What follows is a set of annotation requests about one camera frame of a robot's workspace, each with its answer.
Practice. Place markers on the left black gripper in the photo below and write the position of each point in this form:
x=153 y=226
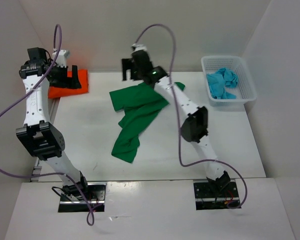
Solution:
x=67 y=82

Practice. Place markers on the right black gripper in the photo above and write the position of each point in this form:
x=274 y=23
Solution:
x=128 y=64

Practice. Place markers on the orange t-shirt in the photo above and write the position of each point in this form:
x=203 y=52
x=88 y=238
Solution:
x=81 y=88

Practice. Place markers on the green t-shirt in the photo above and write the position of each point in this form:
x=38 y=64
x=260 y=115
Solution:
x=141 y=105

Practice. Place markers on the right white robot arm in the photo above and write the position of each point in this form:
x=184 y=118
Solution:
x=192 y=119

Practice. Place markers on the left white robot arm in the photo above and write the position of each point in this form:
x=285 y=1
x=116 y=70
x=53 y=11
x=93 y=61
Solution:
x=38 y=135

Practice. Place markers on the light blue t-shirt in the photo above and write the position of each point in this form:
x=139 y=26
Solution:
x=219 y=81

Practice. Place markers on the white plastic basket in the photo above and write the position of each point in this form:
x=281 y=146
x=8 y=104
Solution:
x=245 y=90

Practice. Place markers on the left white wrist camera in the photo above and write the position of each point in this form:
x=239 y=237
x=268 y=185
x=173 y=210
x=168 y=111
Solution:
x=61 y=60

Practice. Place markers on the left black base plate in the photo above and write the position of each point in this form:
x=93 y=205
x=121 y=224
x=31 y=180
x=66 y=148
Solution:
x=68 y=203

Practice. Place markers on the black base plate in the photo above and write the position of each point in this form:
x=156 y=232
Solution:
x=205 y=198
x=68 y=203

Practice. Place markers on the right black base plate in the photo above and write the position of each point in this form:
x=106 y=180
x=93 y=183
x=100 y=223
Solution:
x=205 y=198

